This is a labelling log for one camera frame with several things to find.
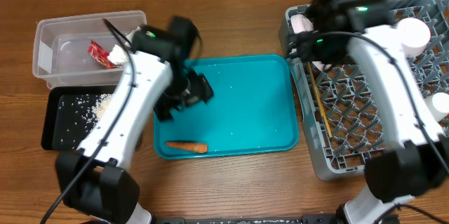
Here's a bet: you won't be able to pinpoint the large pink plate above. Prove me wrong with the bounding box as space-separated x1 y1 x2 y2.
290 14 331 71

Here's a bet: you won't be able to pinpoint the wooden chopstick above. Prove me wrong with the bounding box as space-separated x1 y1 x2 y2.
314 86 333 138
307 62 320 100

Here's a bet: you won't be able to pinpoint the orange carrot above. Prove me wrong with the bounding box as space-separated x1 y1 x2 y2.
165 142 208 154

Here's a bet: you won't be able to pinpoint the white tissue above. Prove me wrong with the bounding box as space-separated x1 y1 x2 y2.
107 45 128 67

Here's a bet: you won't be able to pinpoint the red snack wrapper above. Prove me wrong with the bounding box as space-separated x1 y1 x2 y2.
88 40 116 69

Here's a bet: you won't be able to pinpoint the small pink plate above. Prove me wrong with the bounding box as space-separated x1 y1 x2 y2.
396 18 431 58

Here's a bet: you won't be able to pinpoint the white paper cup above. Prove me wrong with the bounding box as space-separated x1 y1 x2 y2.
424 92 449 122

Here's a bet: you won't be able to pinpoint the foil ball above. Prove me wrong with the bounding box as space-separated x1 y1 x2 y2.
126 27 141 44

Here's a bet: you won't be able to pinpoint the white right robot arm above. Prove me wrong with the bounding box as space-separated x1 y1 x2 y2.
286 0 448 223

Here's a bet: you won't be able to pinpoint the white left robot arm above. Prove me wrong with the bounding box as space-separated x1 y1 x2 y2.
41 16 213 223

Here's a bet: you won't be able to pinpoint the black waste tray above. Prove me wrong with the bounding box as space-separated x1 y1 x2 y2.
41 85 116 151

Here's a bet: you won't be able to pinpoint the teal plastic tray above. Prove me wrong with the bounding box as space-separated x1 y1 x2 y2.
154 54 300 159

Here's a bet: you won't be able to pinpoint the rice food scraps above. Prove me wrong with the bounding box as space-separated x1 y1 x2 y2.
53 94 112 149

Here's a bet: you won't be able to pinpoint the grey dish rack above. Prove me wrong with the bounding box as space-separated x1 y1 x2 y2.
288 0 448 180

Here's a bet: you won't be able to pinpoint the clear plastic bin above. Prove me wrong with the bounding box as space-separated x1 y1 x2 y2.
32 11 147 89

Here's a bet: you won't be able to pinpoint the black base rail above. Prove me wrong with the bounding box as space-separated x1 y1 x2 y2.
155 213 339 224

